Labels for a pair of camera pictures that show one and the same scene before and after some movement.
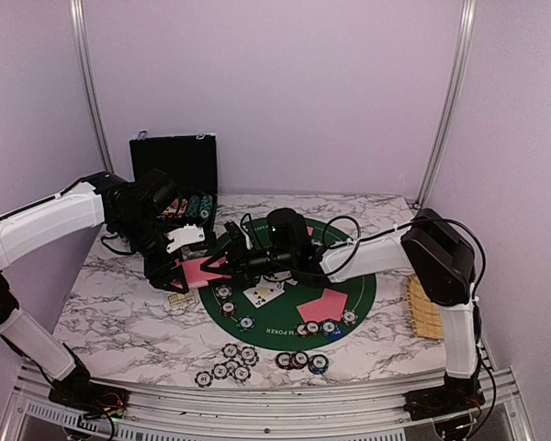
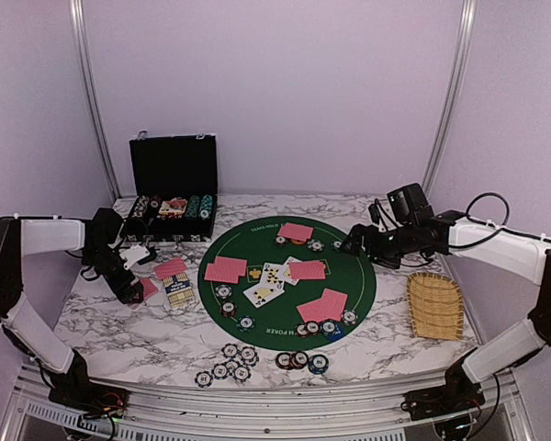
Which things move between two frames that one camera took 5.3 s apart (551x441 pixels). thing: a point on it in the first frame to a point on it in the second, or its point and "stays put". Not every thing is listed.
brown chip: [228, 309] stays put
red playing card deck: [195, 275] to [150, 288]
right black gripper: [236, 263] to [372, 250]
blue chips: [349, 317] stays put
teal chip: [245, 323] stays put
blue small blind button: [338, 333] stays put
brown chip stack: [299, 360] stays put
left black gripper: [159, 278] to [117, 287]
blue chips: [223, 291] stays put
